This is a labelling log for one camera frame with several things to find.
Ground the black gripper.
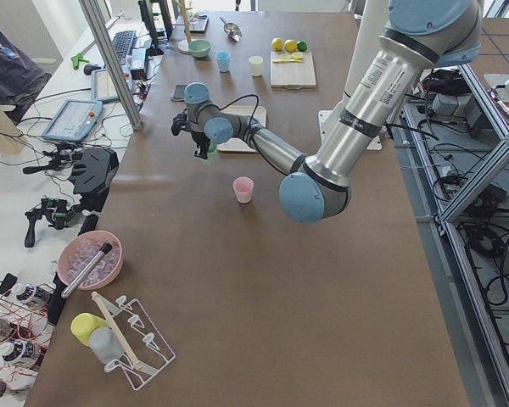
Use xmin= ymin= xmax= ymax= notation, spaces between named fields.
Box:
xmin=171 ymin=110 xmax=210 ymax=159

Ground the green plastic cup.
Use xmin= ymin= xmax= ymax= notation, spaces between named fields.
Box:
xmin=204 ymin=142 xmax=218 ymax=165

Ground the blue plastic cup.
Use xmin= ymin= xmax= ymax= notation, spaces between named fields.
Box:
xmin=216 ymin=52 xmax=231 ymax=73

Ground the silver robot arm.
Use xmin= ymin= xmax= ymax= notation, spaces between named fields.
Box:
xmin=171 ymin=1 xmax=484 ymax=224

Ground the cream rabbit serving tray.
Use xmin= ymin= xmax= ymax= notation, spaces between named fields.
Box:
xmin=215 ymin=103 xmax=268 ymax=154

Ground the pink plastic cup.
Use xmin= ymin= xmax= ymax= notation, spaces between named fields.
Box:
xmin=232 ymin=176 xmax=255 ymax=204

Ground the folded grey cloth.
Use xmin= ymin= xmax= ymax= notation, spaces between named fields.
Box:
xmin=171 ymin=84 xmax=187 ymax=102

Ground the green ceramic bowl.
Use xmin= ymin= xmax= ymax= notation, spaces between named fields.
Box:
xmin=188 ymin=39 xmax=211 ymax=59

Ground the cream yellow plastic cup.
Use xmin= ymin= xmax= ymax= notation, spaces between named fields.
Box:
xmin=248 ymin=55 xmax=264 ymax=77

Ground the wooden mug tree stand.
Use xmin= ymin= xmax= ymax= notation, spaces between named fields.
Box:
xmin=176 ymin=0 xmax=193 ymax=54

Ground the teach pendant tablet far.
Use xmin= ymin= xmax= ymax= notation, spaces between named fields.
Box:
xmin=91 ymin=69 xmax=119 ymax=103

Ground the teach pendant tablet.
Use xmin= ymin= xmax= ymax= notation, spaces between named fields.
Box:
xmin=91 ymin=69 xmax=119 ymax=103
xmin=40 ymin=99 xmax=103 ymax=142

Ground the yellow plastic knife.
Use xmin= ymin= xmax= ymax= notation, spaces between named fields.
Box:
xmin=271 ymin=59 xmax=304 ymax=64

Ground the bamboo cutting board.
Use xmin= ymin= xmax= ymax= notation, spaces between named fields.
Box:
xmin=271 ymin=51 xmax=317 ymax=89

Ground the metal ice scoop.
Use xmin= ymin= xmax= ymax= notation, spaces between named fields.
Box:
xmin=220 ymin=16 xmax=243 ymax=42

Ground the teach pendant tablet near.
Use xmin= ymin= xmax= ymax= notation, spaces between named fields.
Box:
xmin=40 ymin=99 xmax=103 ymax=142

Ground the whole yellow lemon lower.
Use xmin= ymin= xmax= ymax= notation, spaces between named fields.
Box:
xmin=271 ymin=37 xmax=283 ymax=52

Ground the whole yellow lemon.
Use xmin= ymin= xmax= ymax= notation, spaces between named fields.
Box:
xmin=271 ymin=37 xmax=283 ymax=52
xmin=283 ymin=39 xmax=298 ymax=53

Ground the black keyboard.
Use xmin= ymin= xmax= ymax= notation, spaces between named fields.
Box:
xmin=112 ymin=31 xmax=137 ymax=65

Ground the metal muddler in bowl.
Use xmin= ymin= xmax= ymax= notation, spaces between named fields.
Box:
xmin=60 ymin=243 xmax=113 ymax=299

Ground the whole yellow lemon upper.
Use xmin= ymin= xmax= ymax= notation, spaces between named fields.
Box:
xmin=283 ymin=39 xmax=298 ymax=53

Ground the green lime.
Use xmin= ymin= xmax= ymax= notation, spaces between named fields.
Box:
xmin=297 ymin=40 xmax=308 ymax=52

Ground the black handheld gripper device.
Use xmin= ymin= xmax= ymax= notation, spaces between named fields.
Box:
xmin=24 ymin=198 xmax=82 ymax=248

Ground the pink bowl with ice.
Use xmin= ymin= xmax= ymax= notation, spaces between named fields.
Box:
xmin=57 ymin=231 xmax=124 ymax=290

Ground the yellow cup on rack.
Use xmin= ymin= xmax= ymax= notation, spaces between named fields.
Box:
xmin=70 ymin=313 xmax=108 ymax=346

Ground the grey cup on rack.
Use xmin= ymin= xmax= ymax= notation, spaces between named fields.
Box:
xmin=88 ymin=327 xmax=125 ymax=364

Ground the aluminium frame post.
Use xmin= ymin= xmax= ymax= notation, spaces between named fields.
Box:
xmin=79 ymin=0 xmax=143 ymax=131

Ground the white wire cup rack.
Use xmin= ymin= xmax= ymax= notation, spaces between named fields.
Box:
xmin=91 ymin=291 xmax=176 ymax=391

